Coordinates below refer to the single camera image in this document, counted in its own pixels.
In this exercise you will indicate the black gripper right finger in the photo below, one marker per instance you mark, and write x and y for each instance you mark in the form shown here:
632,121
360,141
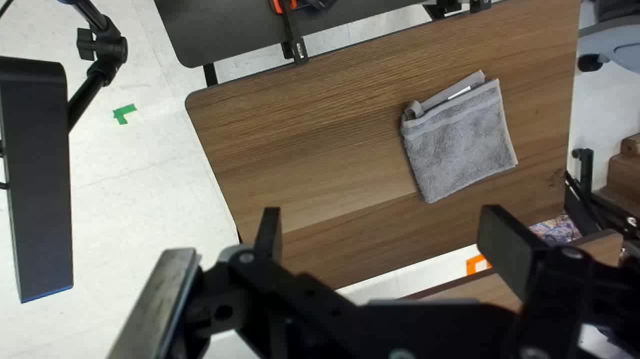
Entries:
511,247

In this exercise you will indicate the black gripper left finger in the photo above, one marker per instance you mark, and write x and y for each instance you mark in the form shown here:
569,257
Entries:
269,235

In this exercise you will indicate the grey towel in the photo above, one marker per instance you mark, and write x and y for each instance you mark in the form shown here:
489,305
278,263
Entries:
456,137

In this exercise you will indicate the grey round robot base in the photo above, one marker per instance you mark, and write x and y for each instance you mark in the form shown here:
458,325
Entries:
610,35

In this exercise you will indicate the orange tape floor marker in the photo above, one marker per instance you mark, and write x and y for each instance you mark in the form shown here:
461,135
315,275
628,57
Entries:
477,263

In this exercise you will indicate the black metal stand right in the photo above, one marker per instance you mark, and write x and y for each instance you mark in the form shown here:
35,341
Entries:
591,209

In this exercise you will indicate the brown wooden box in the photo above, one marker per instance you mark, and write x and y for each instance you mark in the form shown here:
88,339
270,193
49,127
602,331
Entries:
623,179

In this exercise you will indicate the orange black clamp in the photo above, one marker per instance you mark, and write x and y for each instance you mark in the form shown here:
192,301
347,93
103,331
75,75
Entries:
293,45

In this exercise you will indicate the green tape floor marker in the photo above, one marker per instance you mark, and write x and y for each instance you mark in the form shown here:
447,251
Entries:
121,113

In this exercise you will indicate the dark grey table top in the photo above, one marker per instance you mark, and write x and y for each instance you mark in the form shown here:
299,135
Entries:
210,29

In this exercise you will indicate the black flat panel on stand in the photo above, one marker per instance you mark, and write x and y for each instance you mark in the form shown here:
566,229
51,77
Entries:
35,149

